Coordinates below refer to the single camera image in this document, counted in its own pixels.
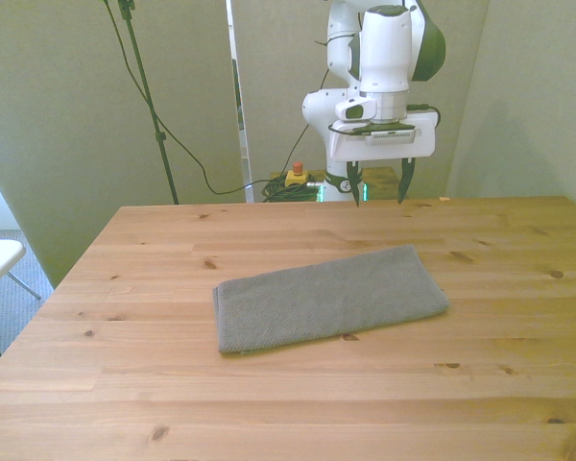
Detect yellow emergency stop button box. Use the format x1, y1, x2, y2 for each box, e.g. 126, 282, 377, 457
284, 161, 314, 189

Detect white upright panel strip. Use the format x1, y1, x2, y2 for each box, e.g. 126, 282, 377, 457
225, 0, 256, 204

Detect black tripod stand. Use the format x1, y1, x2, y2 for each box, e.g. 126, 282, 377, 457
116, 0, 180, 206

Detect grey textured towel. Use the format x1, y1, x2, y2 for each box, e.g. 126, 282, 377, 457
212, 243, 451, 357

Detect coiled black cable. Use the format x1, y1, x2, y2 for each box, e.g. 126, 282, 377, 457
260, 179, 324, 204

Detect thin black tripod cable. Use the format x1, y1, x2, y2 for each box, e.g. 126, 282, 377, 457
102, 0, 273, 196

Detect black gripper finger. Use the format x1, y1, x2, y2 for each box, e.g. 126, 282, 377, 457
396, 158, 418, 206
346, 160, 365, 208

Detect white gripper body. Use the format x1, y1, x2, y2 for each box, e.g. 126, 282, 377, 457
327, 110, 438, 162

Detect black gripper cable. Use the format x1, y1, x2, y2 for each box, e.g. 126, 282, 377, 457
326, 121, 367, 139

